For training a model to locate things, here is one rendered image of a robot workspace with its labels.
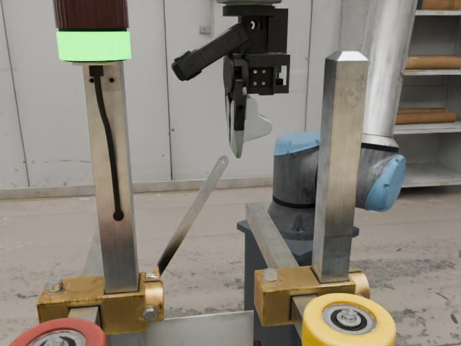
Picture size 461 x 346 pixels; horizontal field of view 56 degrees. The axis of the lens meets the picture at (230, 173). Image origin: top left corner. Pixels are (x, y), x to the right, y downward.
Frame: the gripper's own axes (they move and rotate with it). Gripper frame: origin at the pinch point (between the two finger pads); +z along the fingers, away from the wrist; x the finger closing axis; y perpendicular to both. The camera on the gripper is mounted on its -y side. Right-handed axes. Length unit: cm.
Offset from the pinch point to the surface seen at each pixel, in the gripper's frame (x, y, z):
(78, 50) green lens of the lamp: -24.1, -17.1, -15.5
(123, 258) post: -18.3, -15.6, 6.6
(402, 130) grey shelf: 197, 150, 47
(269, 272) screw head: -17.5, 1.2, 10.7
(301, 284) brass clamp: -18.8, 4.9, 11.9
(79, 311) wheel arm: -19.6, -20.4, 11.9
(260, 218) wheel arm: 2.8, 5.1, 12.9
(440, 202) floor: 191, 183, 98
